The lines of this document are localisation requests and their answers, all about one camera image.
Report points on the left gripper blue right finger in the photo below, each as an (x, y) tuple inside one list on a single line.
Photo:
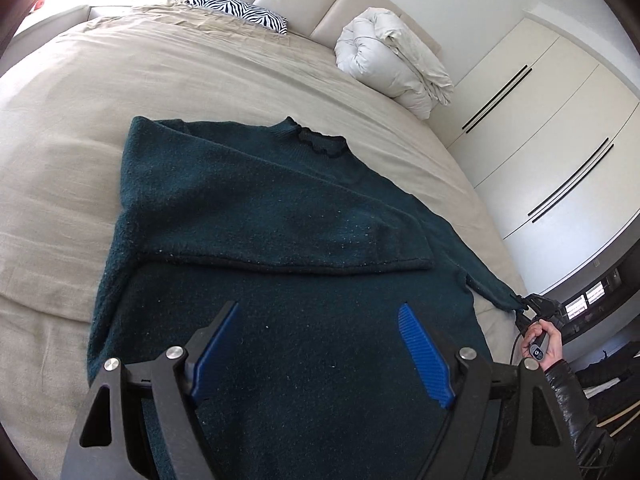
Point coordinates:
[(432, 368)]

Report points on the dark green knit sweater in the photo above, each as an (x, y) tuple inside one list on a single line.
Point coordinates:
[(320, 252)]

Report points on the right hand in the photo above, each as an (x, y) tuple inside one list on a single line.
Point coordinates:
[(543, 343)]

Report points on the rolled white duvet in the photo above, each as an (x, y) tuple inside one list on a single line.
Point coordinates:
[(379, 49)]

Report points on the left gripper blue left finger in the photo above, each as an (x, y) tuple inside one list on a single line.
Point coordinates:
[(211, 348)]

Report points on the beige bed cover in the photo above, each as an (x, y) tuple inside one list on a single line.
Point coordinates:
[(65, 115)]

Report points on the black leather jacket forearm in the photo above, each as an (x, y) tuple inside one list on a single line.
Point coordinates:
[(593, 446)]

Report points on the white wardrobe with black handles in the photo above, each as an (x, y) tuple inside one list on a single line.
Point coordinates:
[(549, 138)]

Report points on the zebra print pillow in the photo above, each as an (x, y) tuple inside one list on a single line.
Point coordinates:
[(246, 11)]

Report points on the dark shelf with devices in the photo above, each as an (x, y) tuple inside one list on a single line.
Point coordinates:
[(595, 293)]

